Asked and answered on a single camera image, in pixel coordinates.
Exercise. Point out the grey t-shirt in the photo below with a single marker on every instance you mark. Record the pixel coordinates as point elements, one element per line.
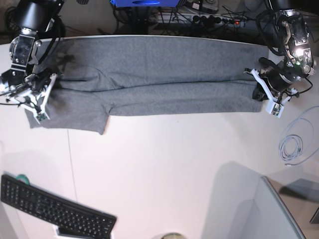
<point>147,75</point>

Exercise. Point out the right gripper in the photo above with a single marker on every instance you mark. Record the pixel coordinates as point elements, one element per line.
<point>39,85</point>

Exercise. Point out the round tan object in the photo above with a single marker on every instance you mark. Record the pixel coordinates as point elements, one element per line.
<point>173,235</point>

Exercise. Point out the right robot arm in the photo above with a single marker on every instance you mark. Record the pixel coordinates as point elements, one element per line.
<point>33,17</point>

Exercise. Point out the white power strip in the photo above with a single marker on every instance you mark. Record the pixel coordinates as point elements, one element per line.
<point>189,18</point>

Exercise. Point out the black computer keyboard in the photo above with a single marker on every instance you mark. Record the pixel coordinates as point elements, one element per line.
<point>60,212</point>

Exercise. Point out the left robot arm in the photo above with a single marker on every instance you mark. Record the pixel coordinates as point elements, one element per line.
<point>292,34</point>

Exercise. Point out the green tape roll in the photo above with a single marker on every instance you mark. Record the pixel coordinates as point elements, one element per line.
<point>23,178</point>

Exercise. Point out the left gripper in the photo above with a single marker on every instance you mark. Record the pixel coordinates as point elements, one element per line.
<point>277,77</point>

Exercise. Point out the blue box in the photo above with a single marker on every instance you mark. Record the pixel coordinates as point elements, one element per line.
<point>144,3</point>

